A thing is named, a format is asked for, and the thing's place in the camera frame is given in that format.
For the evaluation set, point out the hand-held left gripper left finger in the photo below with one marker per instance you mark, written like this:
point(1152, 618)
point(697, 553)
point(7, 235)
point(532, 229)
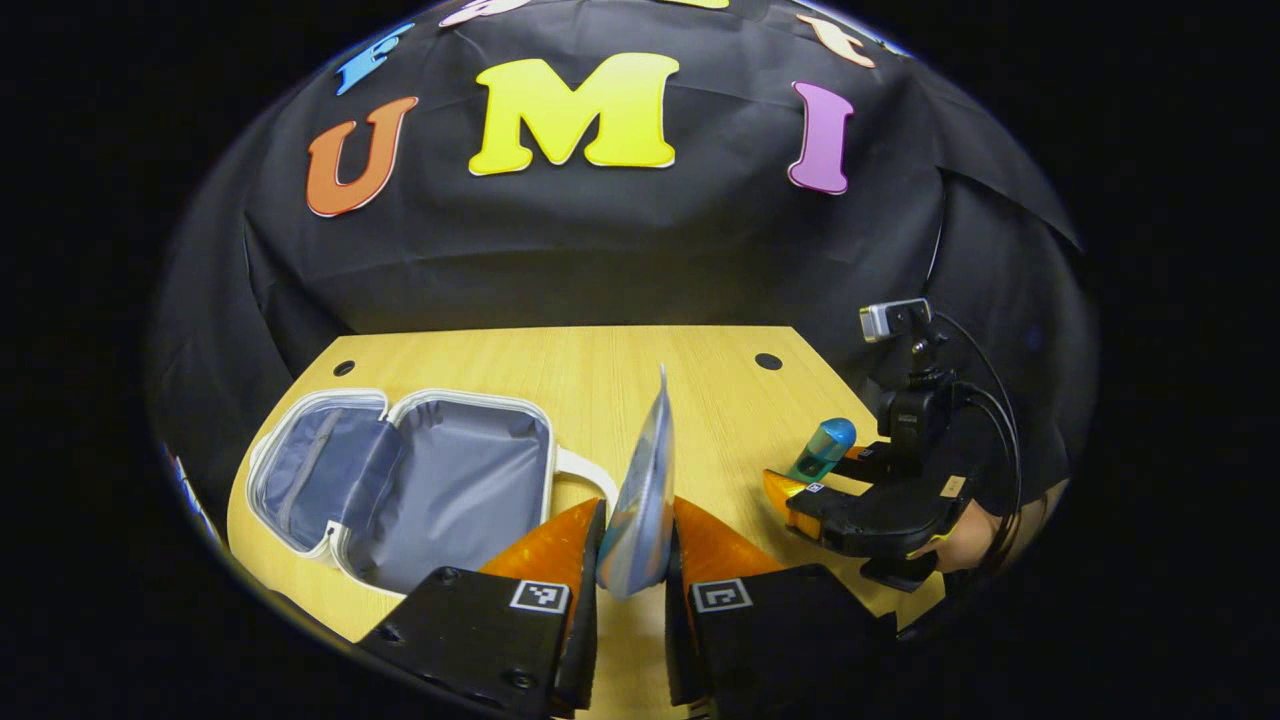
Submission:
point(585, 640)

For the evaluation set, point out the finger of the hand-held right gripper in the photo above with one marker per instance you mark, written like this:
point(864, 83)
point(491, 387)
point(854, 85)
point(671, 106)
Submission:
point(810, 515)
point(870, 462)

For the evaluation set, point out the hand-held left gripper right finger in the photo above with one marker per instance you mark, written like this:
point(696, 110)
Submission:
point(682, 650)

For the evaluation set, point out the blue skin care bottle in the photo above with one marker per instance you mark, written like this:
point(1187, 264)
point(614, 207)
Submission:
point(828, 445)

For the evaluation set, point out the blue silver face mask packet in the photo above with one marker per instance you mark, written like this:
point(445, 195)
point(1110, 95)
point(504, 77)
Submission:
point(645, 500)

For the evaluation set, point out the white suitcase with grey lining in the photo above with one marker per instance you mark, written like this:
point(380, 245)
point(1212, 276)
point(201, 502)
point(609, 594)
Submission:
point(460, 500)

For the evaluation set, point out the white printed board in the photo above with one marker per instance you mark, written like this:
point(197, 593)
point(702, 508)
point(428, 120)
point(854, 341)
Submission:
point(190, 495)

